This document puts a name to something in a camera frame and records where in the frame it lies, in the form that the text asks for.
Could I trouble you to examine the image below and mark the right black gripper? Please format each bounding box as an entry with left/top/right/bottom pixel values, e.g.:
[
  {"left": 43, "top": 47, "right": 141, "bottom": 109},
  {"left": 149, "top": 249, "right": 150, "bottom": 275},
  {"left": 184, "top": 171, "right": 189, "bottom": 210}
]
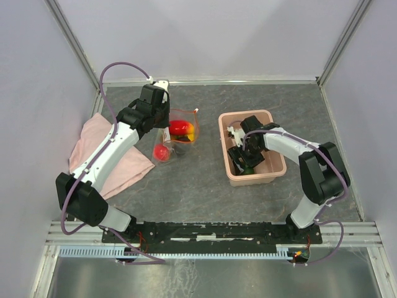
[{"left": 226, "top": 140, "right": 264, "bottom": 177}]

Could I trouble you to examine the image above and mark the dark green fruit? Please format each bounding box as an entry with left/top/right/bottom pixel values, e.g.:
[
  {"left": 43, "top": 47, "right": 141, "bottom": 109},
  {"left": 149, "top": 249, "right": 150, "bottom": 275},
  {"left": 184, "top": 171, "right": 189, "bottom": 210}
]
[{"left": 240, "top": 167, "right": 255, "bottom": 176}]

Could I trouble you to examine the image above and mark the pink plastic bin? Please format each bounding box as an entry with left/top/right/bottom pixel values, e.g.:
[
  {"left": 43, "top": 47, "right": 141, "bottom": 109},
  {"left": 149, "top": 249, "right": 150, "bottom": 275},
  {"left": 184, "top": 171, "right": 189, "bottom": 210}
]
[{"left": 218, "top": 109, "right": 287, "bottom": 187}]

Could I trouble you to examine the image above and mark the small red fruit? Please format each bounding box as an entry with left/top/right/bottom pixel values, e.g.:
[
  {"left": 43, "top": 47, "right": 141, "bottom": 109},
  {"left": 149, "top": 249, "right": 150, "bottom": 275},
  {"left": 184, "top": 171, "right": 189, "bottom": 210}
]
[{"left": 169, "top": 120, "right": 195, "bottom": 135}]

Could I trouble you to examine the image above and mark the clear zip top bag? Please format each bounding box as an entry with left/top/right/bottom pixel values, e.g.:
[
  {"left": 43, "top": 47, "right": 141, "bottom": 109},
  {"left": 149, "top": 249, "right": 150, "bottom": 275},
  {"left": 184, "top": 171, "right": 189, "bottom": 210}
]
[{"left": 151, "top": 108, "right": 200, "bottom": 165}]

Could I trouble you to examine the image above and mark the dark purple plum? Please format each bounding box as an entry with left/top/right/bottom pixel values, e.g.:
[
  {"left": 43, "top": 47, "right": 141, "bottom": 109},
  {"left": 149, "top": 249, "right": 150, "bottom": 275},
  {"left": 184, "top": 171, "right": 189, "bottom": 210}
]
[{"left": 175, "top": 135, "right": 192, "bottom": 143}]

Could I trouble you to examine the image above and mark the red apple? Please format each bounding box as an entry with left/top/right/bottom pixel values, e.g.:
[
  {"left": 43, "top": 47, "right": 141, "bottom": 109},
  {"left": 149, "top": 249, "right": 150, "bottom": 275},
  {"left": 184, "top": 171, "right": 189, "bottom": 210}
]
[{"left": 153, "top": 143, "right": 170, "bottom": 162}]

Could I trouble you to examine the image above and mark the yellow lemon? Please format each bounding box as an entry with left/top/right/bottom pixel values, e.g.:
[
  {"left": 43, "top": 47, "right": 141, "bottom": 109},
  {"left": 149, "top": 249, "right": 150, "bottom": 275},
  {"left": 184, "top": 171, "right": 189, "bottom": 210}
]
[{"left": 171, "top": 133, "right": 195, "bottom": 142}]

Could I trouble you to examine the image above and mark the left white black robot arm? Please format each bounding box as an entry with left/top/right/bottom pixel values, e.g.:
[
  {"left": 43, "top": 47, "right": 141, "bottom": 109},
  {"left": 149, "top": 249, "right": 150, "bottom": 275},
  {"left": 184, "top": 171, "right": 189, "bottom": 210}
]
[{"left": 56, "top": 80, "right": 170, "bottom": 242}]

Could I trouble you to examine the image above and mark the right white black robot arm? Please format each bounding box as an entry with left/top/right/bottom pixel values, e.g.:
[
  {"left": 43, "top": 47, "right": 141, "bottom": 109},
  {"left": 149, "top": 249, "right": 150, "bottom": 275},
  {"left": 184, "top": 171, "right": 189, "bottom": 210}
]
[{"left": 227, "top": 115, "right": 350, "bottom": 243}]

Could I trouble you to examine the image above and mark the pink folded cloth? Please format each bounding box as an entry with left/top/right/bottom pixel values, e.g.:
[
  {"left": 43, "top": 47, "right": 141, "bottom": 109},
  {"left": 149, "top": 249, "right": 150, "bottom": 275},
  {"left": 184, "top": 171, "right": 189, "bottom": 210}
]
[{"left": 69, "top": 113, "right": 154, "bottom": 200}]

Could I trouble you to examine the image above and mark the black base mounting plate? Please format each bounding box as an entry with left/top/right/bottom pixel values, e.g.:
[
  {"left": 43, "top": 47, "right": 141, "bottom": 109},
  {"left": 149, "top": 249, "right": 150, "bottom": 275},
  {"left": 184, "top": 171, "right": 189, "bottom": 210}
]
[{"left": 120, "top": 222, "right": 323, "bottom": 255}]

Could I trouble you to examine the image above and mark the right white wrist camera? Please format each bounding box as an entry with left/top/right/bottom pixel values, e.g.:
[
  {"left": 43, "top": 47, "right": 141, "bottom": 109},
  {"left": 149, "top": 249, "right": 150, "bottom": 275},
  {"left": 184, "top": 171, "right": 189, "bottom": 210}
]
[{"left": 226, "top": 126, "right": 246, "bottom": 147}]

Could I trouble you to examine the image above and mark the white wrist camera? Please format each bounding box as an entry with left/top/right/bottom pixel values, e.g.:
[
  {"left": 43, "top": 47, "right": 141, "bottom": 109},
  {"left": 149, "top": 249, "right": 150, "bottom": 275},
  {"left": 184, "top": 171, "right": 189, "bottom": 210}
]
[
  {"left": 146, "top": 76, "right": 169, "bottom": 103},
  {"left": 226, "top": 126, "right": 246, "bottom": 147}
]

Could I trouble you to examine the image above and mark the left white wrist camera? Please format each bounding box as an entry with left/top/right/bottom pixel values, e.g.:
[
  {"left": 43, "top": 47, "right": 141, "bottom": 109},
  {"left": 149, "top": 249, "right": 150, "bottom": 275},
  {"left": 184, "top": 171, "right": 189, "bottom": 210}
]
[{"left": 146, "top": 76, "right": 169, "bottom": 103}]

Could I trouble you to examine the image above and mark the aluminium frame rail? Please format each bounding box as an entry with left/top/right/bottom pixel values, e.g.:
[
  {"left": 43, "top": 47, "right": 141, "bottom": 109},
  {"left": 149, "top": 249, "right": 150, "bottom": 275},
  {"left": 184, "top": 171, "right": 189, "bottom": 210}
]
[{"left": 104, "top": 80, "right": 317, "bottom": 88}]

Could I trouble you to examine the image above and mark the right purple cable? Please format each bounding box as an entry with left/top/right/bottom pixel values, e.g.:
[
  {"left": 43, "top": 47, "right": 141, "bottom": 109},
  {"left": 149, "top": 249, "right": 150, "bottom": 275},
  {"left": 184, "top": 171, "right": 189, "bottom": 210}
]
[{"left": 229, "top": 119, "right": 349, "bottom": 266}]

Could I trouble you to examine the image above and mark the light blue cable duct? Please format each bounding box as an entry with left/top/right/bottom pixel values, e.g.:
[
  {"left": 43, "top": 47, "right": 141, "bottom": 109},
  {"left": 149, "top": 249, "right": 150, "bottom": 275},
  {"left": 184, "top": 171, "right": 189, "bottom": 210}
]
[{"left": 58, "top": 245, "right": 294, "bottom": 259}]

